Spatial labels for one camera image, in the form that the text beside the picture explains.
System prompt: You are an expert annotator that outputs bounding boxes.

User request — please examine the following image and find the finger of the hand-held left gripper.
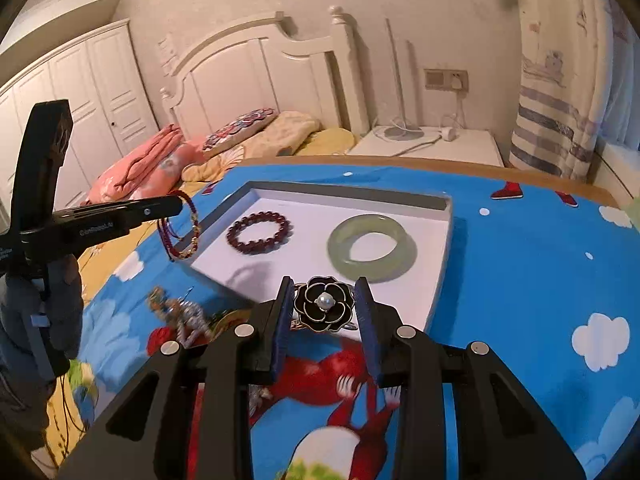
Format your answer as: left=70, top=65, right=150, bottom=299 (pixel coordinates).
left=79, top=195, right=184, bottom=249

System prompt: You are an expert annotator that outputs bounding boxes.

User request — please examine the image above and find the red string bracelet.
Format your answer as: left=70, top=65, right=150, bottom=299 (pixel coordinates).
left=157, top=190, right=201, bottom=262

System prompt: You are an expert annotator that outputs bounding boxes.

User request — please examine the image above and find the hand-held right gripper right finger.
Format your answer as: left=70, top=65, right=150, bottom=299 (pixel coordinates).
left=352, top=276, right=588, bottom=480

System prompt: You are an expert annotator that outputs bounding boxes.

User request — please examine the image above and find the person's left hand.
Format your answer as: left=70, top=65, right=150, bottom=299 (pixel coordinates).
left=0, top=257, right=84, bottom=362

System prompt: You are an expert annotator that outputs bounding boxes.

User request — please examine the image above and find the striped curtain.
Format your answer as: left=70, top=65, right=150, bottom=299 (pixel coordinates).
left=507, top=0, right=640, bottom=181

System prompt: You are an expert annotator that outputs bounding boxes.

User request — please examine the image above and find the pearl bracelet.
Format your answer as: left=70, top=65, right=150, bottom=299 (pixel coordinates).
left=172, top=287, right=212, bottom=348

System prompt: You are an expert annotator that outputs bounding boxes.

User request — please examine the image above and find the white bed headboard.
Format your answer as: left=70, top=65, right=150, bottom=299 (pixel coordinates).
left=160, top=6, right=371, bottom=143

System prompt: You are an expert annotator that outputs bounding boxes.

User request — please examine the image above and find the blue printed cloth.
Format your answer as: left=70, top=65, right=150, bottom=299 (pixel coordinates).
left=75, top=157, right=636, bottom=480

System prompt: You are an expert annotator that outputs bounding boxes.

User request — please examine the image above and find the dark red bead bracelet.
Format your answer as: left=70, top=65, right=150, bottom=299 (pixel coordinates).
left=226, top=212, right=291, bottom=256

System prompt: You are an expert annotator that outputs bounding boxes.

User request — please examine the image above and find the white wardrobe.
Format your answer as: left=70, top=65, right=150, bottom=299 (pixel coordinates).
left=0, top=19, right=158, bottom=201

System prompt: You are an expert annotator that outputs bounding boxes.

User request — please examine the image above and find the white nightstand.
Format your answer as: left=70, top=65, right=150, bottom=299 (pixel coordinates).
left=346, top=125, right=505, bottom=167

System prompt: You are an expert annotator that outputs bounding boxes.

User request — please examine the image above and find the white cable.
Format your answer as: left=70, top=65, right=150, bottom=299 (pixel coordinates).
left=372, top=91, right=468, bottom=153

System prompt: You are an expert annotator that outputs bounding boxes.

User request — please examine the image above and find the person's left forearm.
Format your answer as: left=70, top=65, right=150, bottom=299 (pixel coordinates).
left=0, top=350, right=66, bottom=461

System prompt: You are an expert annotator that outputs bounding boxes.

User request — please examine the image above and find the grey tray with white inside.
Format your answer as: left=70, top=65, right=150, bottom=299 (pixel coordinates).
left=167, top=180, right=453, bottom=333

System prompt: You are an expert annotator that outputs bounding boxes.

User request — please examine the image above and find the white table lamp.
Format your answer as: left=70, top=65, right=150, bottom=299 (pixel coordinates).
left=384, top=19, right=425, bottom=140

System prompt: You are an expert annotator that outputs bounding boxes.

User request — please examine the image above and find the pale green jade bangle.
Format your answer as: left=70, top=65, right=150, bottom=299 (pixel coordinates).
left=327, top=214, right=418, bottom=283

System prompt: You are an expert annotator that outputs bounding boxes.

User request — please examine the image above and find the embroidered pillow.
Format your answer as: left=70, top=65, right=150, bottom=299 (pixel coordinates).
left=202, top=107, right=278, bottom=153

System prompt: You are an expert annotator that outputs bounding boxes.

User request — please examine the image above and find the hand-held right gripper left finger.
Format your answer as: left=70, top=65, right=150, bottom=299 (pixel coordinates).
left=60, top=276, right=296, bottom=480

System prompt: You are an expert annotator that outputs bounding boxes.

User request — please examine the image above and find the gold-edged flower brooch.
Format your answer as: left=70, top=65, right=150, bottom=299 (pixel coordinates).
left=292, top=275, right=358, bottom=335

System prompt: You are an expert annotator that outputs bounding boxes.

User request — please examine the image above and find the pink folded quilt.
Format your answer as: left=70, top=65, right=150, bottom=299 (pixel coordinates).
left=82, top=124, right=211, bottom=204

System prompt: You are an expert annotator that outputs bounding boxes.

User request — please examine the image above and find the wall socket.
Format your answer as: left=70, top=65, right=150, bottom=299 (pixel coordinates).
left=424, top=69, right=469, bottom=92

